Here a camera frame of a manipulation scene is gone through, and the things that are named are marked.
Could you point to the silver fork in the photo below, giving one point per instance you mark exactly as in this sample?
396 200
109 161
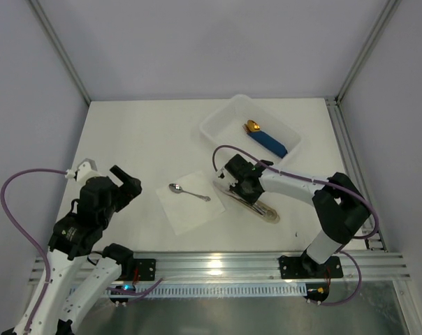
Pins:
263 206

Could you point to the gold cutlery in roll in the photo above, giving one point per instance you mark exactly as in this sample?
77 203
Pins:
251 126

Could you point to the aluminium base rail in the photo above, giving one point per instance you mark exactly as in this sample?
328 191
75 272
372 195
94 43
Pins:
264 267

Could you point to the white slotted cable duct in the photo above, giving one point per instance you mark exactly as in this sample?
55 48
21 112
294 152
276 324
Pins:
169 289

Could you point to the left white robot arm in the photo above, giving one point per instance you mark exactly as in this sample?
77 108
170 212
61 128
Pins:
53 309

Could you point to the right aluminium side rail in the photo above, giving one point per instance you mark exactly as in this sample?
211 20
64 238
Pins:
353 170

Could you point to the white plastic basket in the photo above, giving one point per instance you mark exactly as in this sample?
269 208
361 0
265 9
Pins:
243 123

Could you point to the aluminium frame post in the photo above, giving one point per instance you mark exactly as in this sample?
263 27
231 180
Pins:
378 28
58 47

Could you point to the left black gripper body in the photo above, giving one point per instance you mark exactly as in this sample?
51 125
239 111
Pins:
126 186

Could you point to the silver knife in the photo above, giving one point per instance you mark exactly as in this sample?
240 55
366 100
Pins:
253 207

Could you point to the left aluminium frame post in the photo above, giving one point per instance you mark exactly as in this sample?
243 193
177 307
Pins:
58 47

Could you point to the oval wooden cutlery tray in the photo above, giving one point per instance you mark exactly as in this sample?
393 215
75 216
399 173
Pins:
273 216

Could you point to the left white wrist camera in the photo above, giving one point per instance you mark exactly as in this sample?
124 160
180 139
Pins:
87 169

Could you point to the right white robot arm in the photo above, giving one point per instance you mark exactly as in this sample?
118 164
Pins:
337 203

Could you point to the silver spoon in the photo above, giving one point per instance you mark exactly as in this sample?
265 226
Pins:
177 189

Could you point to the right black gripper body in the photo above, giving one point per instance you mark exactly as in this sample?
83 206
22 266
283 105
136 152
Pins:
239 186

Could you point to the right aluminium frame post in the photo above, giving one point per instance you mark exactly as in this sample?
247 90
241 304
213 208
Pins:
378 28

